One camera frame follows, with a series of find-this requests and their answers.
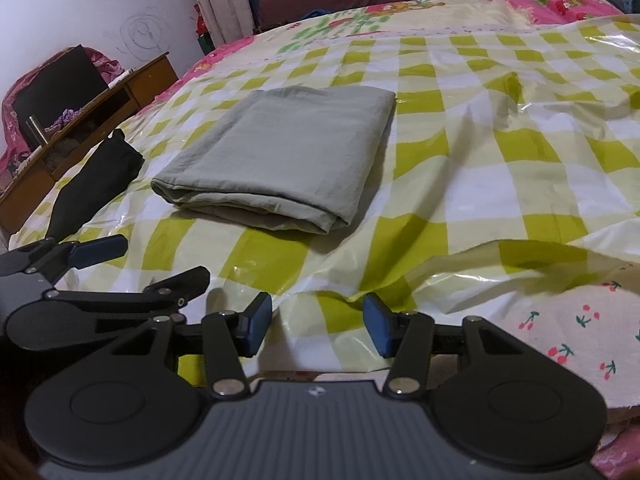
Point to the floral bed quilt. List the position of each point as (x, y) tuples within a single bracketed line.
[(400, 15)]

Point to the pink cloth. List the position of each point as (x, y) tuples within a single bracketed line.
[(9, 125)]

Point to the beige curtain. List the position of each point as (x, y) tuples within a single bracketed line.
[(220, 0)]

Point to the grey-green pants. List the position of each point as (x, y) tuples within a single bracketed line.
[(280, 155)]

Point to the green white checked plastic sheet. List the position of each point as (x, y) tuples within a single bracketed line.
[(500, 185)]

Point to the black cloth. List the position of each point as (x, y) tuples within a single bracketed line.
[(95, 180)]

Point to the purple cloth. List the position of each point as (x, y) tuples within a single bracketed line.
[(67, 117)]

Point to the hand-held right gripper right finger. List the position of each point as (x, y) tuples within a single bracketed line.
[(379, 325)]

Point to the red green bag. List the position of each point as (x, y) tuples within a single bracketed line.
[(202, 25)]

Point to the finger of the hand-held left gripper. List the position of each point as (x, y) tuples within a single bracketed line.
[(172, 285), (100, 248)]

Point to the metal bottle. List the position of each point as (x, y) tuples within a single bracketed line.
[(35, 132)]

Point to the black monitor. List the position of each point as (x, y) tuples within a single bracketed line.
[(60, 90)]

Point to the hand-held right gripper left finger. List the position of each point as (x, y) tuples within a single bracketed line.
[(256, 324)]

